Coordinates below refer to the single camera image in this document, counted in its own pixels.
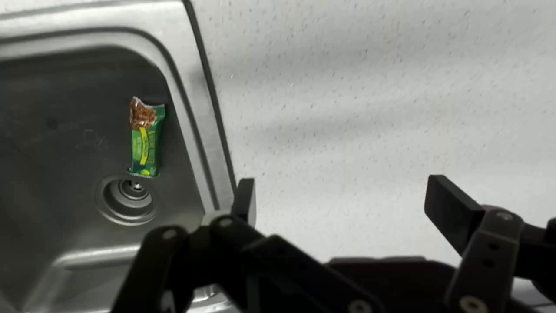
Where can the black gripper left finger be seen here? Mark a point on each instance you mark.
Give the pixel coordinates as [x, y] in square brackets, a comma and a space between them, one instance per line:
[258, 274]

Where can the green snack packet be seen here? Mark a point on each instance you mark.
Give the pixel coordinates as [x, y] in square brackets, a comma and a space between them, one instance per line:
[145, 137]

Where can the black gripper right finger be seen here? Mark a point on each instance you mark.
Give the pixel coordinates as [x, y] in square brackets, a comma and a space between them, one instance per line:
[496, 248]

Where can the stainless steel double sink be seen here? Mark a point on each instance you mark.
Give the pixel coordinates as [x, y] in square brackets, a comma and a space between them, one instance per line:
[72, 217]

